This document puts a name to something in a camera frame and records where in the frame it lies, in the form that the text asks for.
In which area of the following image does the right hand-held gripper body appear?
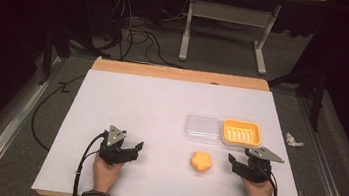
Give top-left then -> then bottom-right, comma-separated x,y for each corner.
240,144 -> 287,187

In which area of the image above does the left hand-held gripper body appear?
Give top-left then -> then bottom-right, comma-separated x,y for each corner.
97,123 -> 133,168

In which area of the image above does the yellow soap dish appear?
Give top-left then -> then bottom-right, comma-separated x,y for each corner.
219,117 -> 265,150

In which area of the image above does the orange flower-shaped soap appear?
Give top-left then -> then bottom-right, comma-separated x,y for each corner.
189,150 -> 215,175

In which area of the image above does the clear plastic lid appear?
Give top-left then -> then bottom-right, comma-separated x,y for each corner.
181,112 -> 224,146

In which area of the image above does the person's left hand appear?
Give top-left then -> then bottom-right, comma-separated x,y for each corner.
89,153 -> 125,196

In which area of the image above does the crumpled white paper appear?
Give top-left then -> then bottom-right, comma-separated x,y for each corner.
284,132 -> 307,149

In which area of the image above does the white table mat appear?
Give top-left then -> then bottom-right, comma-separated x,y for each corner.
30,63 -> 320,196

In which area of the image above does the black tripod stand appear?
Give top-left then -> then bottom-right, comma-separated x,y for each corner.
36,21 -> 104,93
262,52 -> 332,133

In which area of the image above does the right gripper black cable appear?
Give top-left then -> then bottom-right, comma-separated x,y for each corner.
257,164 -> 283,196

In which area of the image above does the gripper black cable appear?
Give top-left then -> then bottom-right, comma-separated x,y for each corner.
257,164 -> 283,196
72,128 -> 108,196

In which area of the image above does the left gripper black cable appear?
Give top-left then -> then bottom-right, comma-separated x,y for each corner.
72,128 -> 108,196

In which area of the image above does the black floor cable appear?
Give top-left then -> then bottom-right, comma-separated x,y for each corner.
27,68 -> 87,156

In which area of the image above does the bundle of black cables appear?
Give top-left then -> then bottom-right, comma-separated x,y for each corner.
100,0 -> 193,70

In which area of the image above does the white metal desk frame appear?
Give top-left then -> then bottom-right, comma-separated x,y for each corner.
176,0 -> 283,78

